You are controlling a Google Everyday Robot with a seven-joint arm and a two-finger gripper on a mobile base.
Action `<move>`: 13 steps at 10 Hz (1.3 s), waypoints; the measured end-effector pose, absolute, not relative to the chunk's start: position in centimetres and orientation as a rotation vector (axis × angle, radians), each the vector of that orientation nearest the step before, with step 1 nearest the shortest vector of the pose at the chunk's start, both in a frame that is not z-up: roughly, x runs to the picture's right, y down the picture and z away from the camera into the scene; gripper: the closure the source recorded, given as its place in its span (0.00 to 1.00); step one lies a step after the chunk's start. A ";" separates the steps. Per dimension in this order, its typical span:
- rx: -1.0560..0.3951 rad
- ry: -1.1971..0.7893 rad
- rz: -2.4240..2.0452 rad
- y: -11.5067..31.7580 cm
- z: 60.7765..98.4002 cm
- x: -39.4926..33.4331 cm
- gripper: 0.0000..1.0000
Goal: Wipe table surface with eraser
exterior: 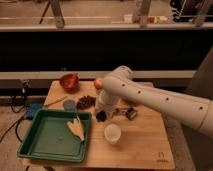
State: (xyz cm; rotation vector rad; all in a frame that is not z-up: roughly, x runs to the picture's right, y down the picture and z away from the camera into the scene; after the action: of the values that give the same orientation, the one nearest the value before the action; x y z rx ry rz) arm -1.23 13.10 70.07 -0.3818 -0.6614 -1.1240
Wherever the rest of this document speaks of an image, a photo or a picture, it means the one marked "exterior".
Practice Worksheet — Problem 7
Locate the bunch of dark grapes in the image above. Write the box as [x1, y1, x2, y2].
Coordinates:
[76, 96, 96, 110]

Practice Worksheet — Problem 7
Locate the wooden stick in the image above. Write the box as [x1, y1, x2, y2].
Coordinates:
[44, 96, 67, 108]

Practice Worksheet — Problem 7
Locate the blue box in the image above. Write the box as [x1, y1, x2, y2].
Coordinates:
[25, 103, 43, 120]

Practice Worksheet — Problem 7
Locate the red bowl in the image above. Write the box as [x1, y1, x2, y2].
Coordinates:
[59, 73, 79, 91]

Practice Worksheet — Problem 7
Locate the black handled eraser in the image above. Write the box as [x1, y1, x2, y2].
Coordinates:
[96, 111, 107, 122]

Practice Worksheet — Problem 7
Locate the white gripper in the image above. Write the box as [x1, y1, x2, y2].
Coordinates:
[95, 90, 119, 115]

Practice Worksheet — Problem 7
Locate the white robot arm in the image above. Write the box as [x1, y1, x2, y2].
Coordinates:
[95, 66, 213, 138]

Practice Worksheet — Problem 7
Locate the apple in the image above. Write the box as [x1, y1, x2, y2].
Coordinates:
[94, 77, 102, 90]

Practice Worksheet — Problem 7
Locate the grey round lid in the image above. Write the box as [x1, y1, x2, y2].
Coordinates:
[63, 100, 76, 111]

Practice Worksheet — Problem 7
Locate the green plastic tray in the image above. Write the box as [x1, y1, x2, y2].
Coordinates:
[17, 109, 91, 163]

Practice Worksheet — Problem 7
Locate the black cable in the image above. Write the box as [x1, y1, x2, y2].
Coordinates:
[0, 81, 32, 144]

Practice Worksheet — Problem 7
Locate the white paper cup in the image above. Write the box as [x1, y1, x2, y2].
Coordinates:
[104, 124, 121, 145]

